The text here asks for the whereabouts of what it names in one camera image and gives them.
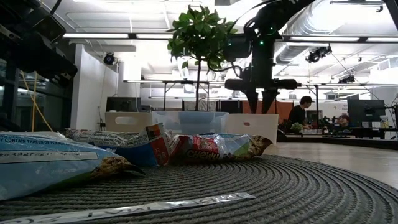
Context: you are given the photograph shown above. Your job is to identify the black ceiling camera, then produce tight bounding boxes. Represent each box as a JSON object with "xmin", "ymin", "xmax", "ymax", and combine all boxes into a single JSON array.
[{"xmin": 103, "ymin": 52, "xmax": 116, "ymax": 66}]

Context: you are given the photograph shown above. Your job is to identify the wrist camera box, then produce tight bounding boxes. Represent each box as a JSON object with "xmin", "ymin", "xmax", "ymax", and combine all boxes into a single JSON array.
[
  {"xmin": 36, "ymin": 14, "xmax": 67, "ymax": 44},
  {"xmin": 223, "ymin": 34, "xmax": 253, "ymax": 63}
]

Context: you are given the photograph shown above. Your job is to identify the light blue granola bar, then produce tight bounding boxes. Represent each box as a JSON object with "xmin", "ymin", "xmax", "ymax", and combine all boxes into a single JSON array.
[{"xmin": 0, "ymin": 131, "xmax": 146, "ymax": 202}]

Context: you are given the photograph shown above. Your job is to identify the black metal frame table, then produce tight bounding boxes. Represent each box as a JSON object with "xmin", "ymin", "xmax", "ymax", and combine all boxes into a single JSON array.
[{"xmin": 163, "ymin": 80, "xmax": 211, "ymax": 111}]

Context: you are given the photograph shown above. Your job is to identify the red Chewy granola bar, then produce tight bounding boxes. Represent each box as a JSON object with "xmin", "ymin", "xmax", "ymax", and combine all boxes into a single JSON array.
[{"xmin": 169, "ymin": 133, "xmax": 274, "ymax": 166}]

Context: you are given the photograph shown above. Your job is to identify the green leafy potted tree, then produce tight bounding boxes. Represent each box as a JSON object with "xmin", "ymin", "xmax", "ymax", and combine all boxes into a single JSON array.
[{"xmin": 166, "ymin": 4, "xmax": 239, "ymax": 112}]

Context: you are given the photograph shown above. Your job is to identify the small green desk plant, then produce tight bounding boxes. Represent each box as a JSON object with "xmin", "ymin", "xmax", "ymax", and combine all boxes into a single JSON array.
[{"xmin": 290, "ymin": 122, "xmax": 304, "ymax": 135}]

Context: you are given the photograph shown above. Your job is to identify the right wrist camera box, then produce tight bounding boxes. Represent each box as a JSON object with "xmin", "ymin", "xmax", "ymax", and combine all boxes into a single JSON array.
[{"xmin": 223, "ymin": 34, "xmax": 253, "ymax": 63}]

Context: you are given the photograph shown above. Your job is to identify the black computer monitor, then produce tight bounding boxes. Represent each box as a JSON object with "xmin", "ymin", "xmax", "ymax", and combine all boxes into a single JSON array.
[{"xmin": 346, "ymin": 98, "xmax": 386, "ymax": 128}]

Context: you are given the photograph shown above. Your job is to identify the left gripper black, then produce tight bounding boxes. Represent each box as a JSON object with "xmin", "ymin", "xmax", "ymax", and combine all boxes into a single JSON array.
[{"xmin": 0, "ymin": 26, "xmax": 79, "ymax": 88}]

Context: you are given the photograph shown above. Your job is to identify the black ceiling spotlight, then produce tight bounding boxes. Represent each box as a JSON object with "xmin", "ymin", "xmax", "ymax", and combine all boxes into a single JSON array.
[{"xmin": 305, "ymin": 45, "xmax": 333, "ymax": 64}]

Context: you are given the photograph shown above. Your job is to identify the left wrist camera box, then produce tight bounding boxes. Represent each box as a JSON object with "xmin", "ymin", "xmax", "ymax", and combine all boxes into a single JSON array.
[{"xmin": 36, "ymin": 14, "xmax": 67, "ymax": 44}]

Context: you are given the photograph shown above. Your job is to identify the yellow hanging cable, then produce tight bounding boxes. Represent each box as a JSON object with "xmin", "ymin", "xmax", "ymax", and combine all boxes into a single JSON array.
[{"xmin": 19, "ymin": 70, "xmax": 54, "ymax": 133}]

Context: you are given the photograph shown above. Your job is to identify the silver ventilation duct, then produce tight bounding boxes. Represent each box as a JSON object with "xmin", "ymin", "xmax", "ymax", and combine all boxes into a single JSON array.
[{"xmin": 275, "ymin": 0, "xmax": 398, "ymax": 65}]

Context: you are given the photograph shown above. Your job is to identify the white plastic bin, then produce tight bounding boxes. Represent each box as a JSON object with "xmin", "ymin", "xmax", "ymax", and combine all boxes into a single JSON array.
[
  {"xmin": 226, "ymin": 113, "xmax": 280, "ymax": 146},
  {"xmin": 104, "ymin": 111, "xmax": 154, "ymax": 134}
]

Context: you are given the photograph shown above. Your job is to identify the round grey woven placemat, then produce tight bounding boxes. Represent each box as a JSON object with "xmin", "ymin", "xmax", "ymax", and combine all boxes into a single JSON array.
[{"xmin": 0, "ymin": 154, "xmax": 398, "ymax": 224}]

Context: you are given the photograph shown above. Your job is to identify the white and blue granola bar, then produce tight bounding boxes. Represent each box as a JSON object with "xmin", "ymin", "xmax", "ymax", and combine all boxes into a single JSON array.
[{"xmin": 63, "ymin": 123, "xmax": 175, "ymax": 167}]

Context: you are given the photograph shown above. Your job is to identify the orange partition panel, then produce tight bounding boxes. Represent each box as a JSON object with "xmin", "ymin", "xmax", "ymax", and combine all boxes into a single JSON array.
[{"xmin": 242, "ymin": 100, "xmax": 295, "ymax": 124}]

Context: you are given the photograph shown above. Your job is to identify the person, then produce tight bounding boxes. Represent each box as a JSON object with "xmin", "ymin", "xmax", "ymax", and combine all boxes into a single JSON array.
[
  {"xmin": 336, "ymin": 113, "xmax": 351, "ymax": 129},
  {"xmin": 287, "ymin": 95, "xmax": 315, "ymax": 131}
]

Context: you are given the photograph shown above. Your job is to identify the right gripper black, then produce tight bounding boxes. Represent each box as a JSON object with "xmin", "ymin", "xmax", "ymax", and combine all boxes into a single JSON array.
[{"xmin": 224, "ymin": 41, "xmax": 299, "ymax": 114}]

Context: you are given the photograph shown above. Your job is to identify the ceiling light strip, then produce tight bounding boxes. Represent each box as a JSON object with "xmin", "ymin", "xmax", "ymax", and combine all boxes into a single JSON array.
[
  {"xmin": 366, "ymin": 37, "xmax": 398, "ymax": 43},
  {"xmin": 289, "ymin": 36, "xmax": 360, "ymax": 42},
  {"xmin": 63, "ymin": 33, "xmax": 130, "ymax": 39},
  {"xmin": 136, "ymin": 33, "xmax": 175, "ymax": 40}
]

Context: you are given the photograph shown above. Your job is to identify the white printed label strip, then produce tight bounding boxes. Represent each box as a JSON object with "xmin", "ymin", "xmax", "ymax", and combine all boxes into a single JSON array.
[{"xmin": 0, "ymin": 192, "xmax": 257, "ymax": 224}]

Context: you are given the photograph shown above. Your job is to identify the clear plastic bin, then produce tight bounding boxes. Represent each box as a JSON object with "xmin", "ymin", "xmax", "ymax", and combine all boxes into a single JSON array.
[{"xmin": 151, "ymin": 110, "xmax": 230, "ymax": 136}]

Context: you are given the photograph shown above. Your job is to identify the black office desk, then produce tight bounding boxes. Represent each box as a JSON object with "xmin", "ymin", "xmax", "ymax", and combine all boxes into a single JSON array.
[{"xmin": 276, "ymin": 126, "xmax": 398, "ymax": 151}]

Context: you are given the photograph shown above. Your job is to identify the dark metal shelving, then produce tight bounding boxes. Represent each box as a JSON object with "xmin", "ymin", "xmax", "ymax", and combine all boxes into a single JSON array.
[{"xmin": 0, "ymin": 58, "xmax": 74, "ymax": 131}]

